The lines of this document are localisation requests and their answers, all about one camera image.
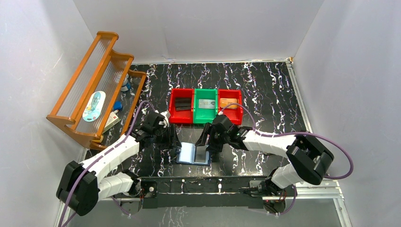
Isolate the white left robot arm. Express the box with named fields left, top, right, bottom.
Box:
left=56, top=112, right=180, bottom=216

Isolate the orange wooden rack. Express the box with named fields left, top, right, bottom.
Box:
left=46, top=31, right=147, bottom=150

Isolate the white blue bottle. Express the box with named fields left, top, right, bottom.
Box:
left=120, top=74, right=131, bottom=92

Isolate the blue leather card holder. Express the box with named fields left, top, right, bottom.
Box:
left=175, top=142, right=211, bottom=166

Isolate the orange card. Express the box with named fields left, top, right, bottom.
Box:
left=219, top=98, right=238, bottom=108

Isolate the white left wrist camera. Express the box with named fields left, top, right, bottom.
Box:
left=160, top=111, right=170, bottom=127

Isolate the blue capped tube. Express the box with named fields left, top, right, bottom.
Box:
left=113, top=101, right=123, bottom=114

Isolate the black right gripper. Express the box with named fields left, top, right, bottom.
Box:
left=195, top=122, right=229, bottom=153

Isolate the grey silver card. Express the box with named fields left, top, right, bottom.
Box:
left=198, top=99, right=216, bottom=109

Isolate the white red box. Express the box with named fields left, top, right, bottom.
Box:
left=103, top=112, right=121, bottom=133

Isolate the left red plastic bin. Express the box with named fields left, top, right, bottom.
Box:
left=168, top=88, right=194, bottom=124

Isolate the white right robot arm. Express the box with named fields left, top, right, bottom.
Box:
left=195, top=115, right=334, bottom=196

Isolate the small white pink object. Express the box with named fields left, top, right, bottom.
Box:
left=263, top=151, right=275, bottom=156

